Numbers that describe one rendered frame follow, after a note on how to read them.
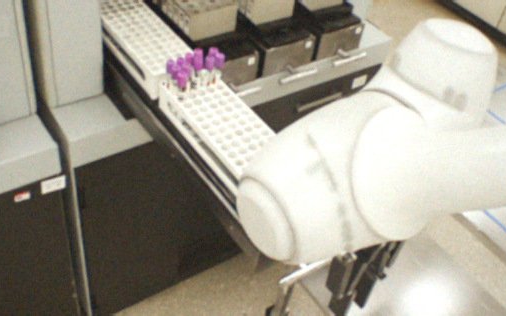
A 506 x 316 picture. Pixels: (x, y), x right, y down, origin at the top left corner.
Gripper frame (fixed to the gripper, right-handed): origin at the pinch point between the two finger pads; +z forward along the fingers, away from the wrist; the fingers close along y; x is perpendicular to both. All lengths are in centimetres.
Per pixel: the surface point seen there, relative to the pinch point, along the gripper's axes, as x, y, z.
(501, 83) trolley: -21, -62, -2
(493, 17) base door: -110, -229, 67
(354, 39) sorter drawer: -52, -50, 2
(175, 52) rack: -52, -2, -7
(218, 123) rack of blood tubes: -32.7, 1.2, -6.6
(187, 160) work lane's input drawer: -32.5, 6.8, -1.2
